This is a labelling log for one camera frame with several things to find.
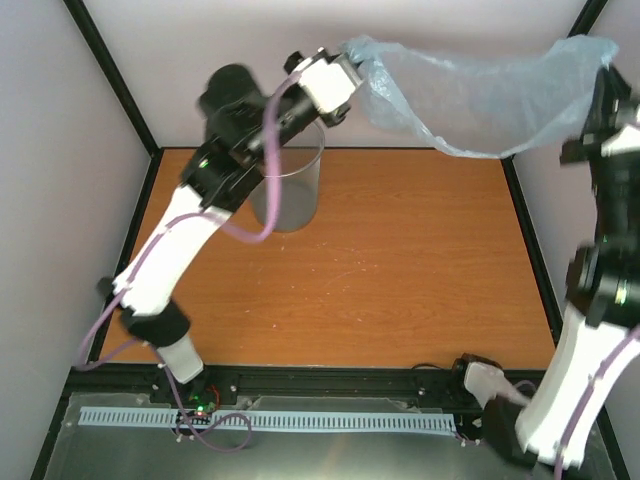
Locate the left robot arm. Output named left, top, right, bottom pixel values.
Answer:
left=97, top=49, right=362, bottom=403

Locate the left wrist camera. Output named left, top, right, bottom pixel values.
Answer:
left=293, top=47, right=364, bottom=115

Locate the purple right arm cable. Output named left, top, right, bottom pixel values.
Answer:
left=504, top=324, right=640, bottom=480

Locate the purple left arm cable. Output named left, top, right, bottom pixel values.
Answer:
left=74, top=74, right=301, bottom=372

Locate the grey mesh trash bin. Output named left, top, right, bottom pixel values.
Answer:
left=274, top=121, right=325, bottom=233

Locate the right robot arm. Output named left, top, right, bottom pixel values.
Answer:
left=453, top=66, right=639, bottom=478

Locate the black enclosure frame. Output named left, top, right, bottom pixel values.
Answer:
left=29, top=0, right=631, bottom=480

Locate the black mounting rail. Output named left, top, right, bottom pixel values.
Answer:
left=149, top=363, right=501, bottom=412

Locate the translucent blue plastic bag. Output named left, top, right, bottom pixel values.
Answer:
left=342, top=35, right=619, bottom=159

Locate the metal base plate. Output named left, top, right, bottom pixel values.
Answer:
left=44, top=394, right=619, bottom=480

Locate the light blue cable duct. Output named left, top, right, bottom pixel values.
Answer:
left=77, top=407, right=456, bottom=436

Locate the small electronics board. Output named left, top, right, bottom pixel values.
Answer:
left=188, top=384, right=221, bottom=425

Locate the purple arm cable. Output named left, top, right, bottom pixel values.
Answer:
left=504, top=324, right=640, bottom=480
left=74, top=74, right=301, bottom=372

